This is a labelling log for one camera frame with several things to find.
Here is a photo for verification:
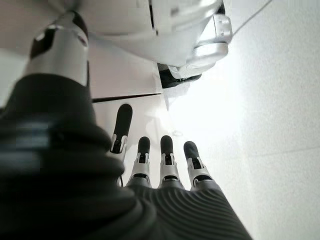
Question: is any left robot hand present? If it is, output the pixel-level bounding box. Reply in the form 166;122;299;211
0;9;253;240

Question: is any black robot foot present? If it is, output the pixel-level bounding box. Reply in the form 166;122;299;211
156;62;202;90

